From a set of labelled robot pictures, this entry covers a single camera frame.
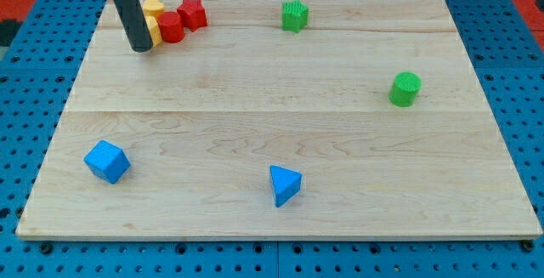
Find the green star block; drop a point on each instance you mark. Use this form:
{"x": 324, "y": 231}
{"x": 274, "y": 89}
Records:
{"x": 294, "y": 16}

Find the red star block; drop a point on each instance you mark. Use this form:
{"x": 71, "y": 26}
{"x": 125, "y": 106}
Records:
{"x": 193, "y": 14}

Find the light wooden board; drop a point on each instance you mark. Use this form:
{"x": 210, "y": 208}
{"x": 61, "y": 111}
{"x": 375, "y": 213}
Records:
{"x": 201, "y": 122}

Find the blue triangle block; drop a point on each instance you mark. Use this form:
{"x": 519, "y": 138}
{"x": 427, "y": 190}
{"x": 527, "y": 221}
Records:
{"x": 286, "y": 183}

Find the green cylinder block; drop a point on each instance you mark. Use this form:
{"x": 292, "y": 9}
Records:
{"x": 405, "y": 88}

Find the red cylinder block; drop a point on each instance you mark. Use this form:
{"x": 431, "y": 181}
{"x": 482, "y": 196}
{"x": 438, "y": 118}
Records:
{"x": 171, "y": 27}

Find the yellow rounded block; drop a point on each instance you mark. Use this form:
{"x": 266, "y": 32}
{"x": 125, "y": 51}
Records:
{"x": 154, "y": 30}

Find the blue cube block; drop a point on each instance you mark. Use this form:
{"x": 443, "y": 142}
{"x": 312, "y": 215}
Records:
{"x": 107, "y": 161}

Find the yellow heart block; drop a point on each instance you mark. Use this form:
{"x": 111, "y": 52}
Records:
{"x": 153, "y": 8}

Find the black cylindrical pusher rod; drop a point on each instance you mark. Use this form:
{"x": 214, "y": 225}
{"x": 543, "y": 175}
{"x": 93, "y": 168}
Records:
{"x": 134, "y": 24}

